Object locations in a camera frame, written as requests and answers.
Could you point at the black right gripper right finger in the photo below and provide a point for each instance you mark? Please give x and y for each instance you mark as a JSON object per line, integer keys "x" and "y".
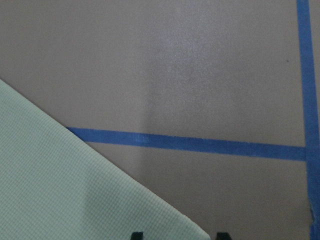
{"x": 223, "y": 236}

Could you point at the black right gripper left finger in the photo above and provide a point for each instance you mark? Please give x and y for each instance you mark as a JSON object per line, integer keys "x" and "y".
{"x": 136, "y": 236}

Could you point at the olive green long-sleeve shirt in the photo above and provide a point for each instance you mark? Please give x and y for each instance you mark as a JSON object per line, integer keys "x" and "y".
{"x": 53, "y": 186}

